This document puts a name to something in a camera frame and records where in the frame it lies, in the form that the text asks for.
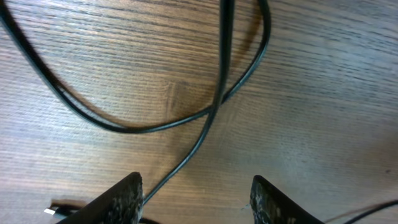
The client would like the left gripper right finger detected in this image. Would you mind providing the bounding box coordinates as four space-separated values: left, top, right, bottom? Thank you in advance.
250 175 323 224

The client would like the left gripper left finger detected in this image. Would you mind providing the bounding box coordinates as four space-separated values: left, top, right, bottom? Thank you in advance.
59 172 144 224

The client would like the black usb cable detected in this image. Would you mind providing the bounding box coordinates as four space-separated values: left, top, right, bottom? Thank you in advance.
0 0 272 224
341 199 398 224

